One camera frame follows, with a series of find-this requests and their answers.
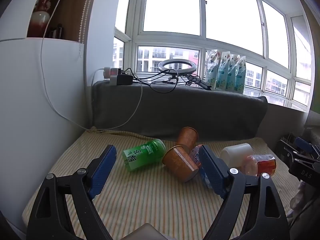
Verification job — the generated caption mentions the black power adapter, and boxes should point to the black power adapter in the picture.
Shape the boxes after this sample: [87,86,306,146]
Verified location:
[110,73,134,86]

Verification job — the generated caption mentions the striped cloth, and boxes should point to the striped cloth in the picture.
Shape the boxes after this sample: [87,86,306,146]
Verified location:
[22,129,300,240]

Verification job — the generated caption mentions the clear red cup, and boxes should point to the clear red cup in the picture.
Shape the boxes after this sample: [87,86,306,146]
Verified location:
[246,154,277,177]

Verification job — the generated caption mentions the red and white vase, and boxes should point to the red and white vase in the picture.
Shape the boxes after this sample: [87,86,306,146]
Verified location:
[29,0,58,38]

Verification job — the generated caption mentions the ring light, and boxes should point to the ring light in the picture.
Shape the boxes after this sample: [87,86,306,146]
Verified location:
[157,59,198,77]

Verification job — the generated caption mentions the white cable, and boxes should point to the white cable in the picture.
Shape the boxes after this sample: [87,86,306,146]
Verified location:
[40,0,143,133]

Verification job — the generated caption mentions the pale cloth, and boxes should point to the pale cloth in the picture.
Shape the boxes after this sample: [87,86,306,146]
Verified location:
[286,179,316,218]

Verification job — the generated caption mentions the plain orange cup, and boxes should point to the plain orange cup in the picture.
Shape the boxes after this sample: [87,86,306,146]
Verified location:
[175,127,199,155]

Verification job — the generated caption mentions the white cabinet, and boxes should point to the white cabinet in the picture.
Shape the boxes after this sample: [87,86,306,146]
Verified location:
[0,0,125,232]

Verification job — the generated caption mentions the black cables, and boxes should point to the black cables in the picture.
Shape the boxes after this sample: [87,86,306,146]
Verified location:
[124,67,187,93]

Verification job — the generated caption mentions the grey cushion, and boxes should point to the grey cushion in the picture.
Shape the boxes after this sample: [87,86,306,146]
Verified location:
[91,80,268,142]

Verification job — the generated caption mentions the teal refill pouch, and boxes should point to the teal refill pouch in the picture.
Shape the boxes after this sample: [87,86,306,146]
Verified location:
[216,51,231,90]
[226,53,240,92]
[234,55,247,94]
[204,49,222,87]

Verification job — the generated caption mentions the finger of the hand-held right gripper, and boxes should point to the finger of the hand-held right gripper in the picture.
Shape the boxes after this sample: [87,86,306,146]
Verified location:
[294,136,320,161]
[277,139,302,167]

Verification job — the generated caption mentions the blind bead chain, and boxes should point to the blind bead chain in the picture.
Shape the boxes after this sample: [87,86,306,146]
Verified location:
[77,0,98,58]

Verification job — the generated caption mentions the white power strip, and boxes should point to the white power strip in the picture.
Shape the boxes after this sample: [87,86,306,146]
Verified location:
[103,66,123,79]

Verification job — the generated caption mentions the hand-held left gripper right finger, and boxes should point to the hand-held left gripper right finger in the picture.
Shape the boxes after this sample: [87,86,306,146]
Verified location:
[198,144,292,240]

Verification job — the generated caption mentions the dark bottles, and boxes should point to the dark bottles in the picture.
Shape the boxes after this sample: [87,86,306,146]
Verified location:
[48,23,63,40]

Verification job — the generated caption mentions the black light stand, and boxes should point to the black light stand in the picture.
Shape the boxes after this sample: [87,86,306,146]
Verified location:
[185,74,212,91]

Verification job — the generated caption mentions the green printed cup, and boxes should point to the green printed cup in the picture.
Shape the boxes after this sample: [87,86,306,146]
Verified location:
[122,138,167,172]

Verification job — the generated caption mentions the orange cup with white stripe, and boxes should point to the orange cup with white stripe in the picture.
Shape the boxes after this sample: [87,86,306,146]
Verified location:
[162,145,200,183]

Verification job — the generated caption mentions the white window frame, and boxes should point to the white window frame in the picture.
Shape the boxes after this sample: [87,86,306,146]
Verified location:
[114,0,313,112]

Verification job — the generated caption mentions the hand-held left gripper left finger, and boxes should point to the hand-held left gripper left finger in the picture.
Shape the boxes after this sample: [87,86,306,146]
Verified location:
[26,144,117,240]

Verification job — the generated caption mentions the pink and blue printed cup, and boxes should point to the pink and blue printed cup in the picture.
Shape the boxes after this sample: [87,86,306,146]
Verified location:
[189,144,212,190]

